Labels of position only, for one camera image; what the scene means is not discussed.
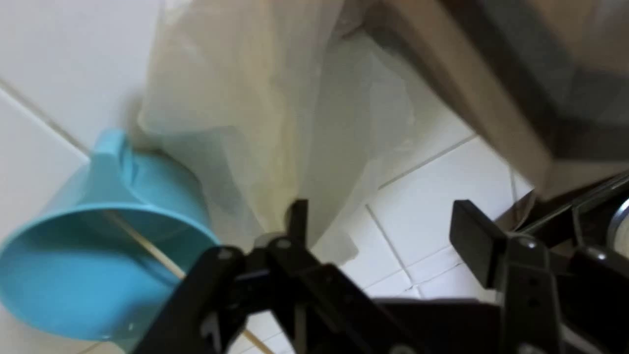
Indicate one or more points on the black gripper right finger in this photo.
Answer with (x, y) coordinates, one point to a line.
(544, 302)

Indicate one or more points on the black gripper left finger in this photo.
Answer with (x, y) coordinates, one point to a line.
(263, 308)

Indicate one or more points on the white paper towel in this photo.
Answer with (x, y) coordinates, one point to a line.
(263, 105)

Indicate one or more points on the thin wooden stick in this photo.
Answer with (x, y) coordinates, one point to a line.
(149, 249)

